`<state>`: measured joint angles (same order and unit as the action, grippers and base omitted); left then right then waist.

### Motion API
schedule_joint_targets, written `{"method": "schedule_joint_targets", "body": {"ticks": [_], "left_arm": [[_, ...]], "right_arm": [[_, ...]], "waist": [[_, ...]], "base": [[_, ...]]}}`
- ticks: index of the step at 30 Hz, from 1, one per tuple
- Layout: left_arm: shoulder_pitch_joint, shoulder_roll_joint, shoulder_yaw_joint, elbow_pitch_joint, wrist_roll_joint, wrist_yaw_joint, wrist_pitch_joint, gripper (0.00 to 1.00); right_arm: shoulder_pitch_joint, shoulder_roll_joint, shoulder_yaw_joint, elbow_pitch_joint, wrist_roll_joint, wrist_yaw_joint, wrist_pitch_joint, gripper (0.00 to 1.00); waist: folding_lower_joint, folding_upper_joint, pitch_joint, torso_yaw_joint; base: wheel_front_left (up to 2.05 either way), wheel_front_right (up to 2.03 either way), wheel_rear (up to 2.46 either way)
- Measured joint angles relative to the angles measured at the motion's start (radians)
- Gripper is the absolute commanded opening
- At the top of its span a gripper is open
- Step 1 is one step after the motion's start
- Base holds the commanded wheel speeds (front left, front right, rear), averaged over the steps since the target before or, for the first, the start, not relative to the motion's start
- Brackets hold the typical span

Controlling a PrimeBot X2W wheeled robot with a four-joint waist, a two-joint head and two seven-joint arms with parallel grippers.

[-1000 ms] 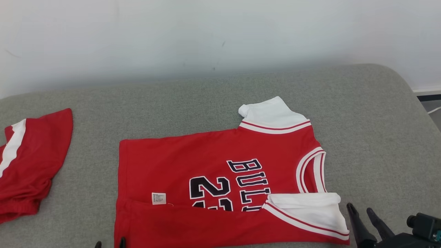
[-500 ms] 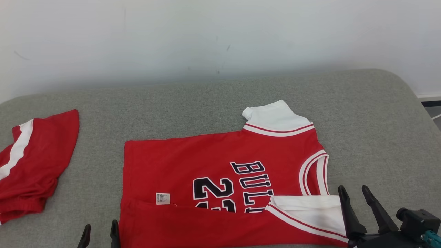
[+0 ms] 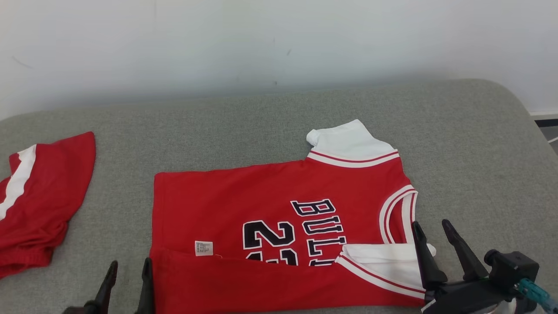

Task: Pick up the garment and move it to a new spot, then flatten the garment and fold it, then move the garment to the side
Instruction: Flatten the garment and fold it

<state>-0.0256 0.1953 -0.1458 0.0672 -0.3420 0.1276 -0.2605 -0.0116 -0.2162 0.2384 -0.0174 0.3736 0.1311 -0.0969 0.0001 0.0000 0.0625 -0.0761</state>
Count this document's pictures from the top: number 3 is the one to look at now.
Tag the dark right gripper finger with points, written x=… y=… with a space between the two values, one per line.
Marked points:
x=427 y=261
x=464 y=253

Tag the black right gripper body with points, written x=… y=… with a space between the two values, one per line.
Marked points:
x=466 y=298

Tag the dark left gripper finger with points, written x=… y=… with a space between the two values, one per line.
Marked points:
x=146 y=292
x=107 y=288

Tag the red shorts with white stripe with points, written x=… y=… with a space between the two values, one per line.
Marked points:
x=43 y=196

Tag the red basketball jersey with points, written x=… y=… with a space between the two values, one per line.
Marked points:
x=261 y=200

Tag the grey fabric sofa seat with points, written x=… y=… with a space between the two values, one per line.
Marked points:
x=261 y=131

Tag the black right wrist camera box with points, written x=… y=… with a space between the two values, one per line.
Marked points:
x=510 y=268

